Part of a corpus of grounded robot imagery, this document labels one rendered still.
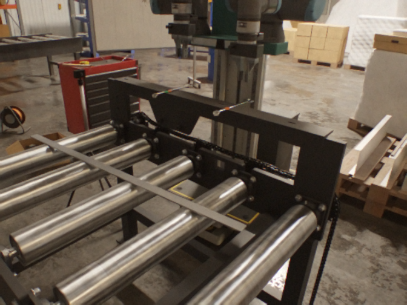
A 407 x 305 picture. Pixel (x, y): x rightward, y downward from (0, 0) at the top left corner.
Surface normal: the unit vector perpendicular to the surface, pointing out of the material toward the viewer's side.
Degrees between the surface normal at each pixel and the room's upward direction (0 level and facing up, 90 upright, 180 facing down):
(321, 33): 90
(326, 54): 90
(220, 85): 90
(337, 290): 0
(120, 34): 90
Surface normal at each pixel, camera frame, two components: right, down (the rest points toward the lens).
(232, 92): -0.61, 0.35
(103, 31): 0.40, 0.42
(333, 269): 0.02, -0.89
